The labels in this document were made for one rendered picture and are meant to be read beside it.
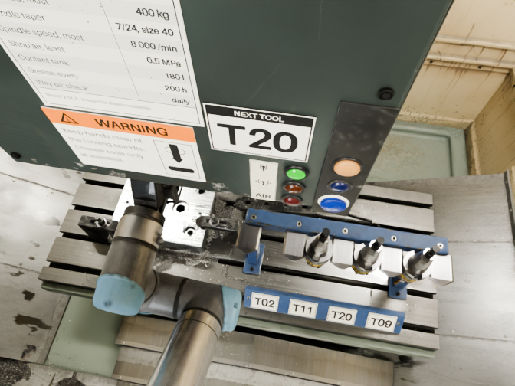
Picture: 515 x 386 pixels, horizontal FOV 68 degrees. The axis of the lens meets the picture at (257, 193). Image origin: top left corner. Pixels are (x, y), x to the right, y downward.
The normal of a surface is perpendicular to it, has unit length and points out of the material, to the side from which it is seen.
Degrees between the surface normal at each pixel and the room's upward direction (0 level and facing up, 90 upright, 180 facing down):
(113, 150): 90
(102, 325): 0
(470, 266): 24
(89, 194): 0
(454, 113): 90
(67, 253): 0
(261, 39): 90
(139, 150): 90
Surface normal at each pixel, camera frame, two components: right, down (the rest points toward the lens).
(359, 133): -0.17, 0.87
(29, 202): 0.40, -0.36
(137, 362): -0.13, -0.48
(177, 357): 0.04, -0.88
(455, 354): -0.40, -0.49
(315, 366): 0.12, -0.45
